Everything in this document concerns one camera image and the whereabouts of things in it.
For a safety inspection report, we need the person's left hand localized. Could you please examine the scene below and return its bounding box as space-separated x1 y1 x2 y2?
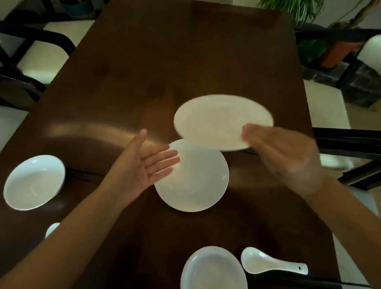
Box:
106 126 183 208

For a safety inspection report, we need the person's right hand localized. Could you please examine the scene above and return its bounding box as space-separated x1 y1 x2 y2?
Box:
237 122 331 200

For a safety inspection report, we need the large white oval plate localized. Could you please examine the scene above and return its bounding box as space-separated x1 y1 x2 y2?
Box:
171 90 276 156

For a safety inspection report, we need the person's right forearm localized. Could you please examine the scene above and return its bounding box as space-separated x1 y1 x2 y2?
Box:
294 174 381 289

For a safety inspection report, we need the person's left forearm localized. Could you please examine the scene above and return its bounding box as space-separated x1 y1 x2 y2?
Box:
0 175 132 289

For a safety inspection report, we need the small white round plate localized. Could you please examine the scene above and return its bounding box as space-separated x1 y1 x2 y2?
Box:
152 136 232 216

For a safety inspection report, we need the white ceramic soup spoon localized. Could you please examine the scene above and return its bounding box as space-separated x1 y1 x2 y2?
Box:
44 222 61 240
239 246 310 279

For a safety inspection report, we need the white ceramic bowl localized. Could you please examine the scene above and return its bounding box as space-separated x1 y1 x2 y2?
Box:
180 244 252 289
2 151 68 214

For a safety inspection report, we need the dark marble plinth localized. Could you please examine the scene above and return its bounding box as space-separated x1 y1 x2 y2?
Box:
299 56 381 109

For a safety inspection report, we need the plant in terracotta pot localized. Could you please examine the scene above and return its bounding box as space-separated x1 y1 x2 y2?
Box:
295 0 381 73

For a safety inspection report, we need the green leafy spider plant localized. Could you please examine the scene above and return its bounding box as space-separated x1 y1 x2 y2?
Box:
256 0 329 29

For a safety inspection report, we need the black chopstick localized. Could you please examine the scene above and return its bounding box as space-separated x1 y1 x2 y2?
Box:
249 269 373 289
252 275 381 289

